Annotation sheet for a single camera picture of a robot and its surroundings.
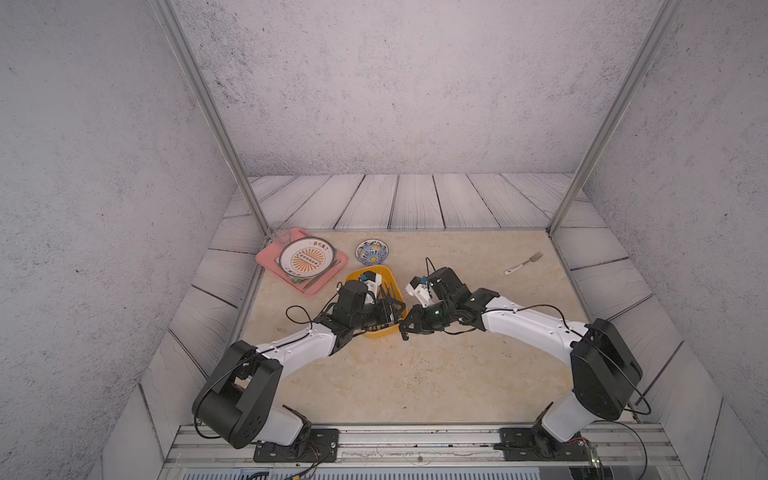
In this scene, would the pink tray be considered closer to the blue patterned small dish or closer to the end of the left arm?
the blue patterned small dish

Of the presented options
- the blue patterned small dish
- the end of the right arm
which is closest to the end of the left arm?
the end of the right arm

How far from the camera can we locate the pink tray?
41.9 inches

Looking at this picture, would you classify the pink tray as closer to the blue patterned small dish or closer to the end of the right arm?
the blue patterned small dish

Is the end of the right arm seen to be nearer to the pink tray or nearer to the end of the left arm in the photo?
the end of the left arm

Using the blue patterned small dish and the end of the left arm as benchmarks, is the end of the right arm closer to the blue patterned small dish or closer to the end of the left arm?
the end of the left arm

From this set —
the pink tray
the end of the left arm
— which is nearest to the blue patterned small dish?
the pink tray
